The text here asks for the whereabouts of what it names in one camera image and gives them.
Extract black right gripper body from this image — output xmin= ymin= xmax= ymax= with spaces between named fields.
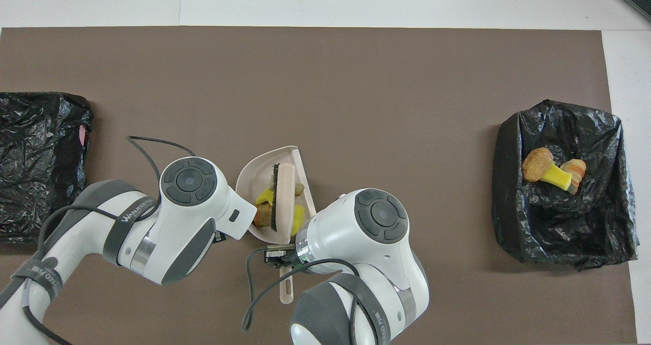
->
xmin=263 ymin=243 xmax=302 ymax=270

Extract striped croissant toy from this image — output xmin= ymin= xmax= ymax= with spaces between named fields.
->
xmin=253 ymin=204 xmax=275 ymax=228
xmin=561 ymin=159 xmax=587 ymax=195

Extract beige hand brush black bristles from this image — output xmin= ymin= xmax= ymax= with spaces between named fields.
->
xmin=270 ymin=163 xmax=297 ymax=305

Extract beige plastic dustpan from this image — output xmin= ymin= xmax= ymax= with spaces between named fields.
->
xmin=235 ymin=145 xmax=318 ymax=244

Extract brown bread roll toy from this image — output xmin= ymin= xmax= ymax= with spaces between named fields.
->
xmin=523 ymin=148 xmax=554 ymax=183

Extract green and yellow sponge piece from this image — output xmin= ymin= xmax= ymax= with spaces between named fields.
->
xmin=540 ymin=162 xmax=573 ymax=190

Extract flat black bagged bin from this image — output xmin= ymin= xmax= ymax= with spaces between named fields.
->
xmin=0 ymin=92 xmax=94 ymax=245

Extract deep black bagged bin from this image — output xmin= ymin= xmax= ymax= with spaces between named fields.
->
xmin=491 ymin=99 xmax=639 ymax=271

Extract brown table mat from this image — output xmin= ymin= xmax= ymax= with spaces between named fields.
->
xmin=0 ymin=26 xmax=638 ymax=345

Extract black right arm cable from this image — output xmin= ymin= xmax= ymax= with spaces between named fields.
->
xmin=241 ymin=248 xmax=388 ymax=345

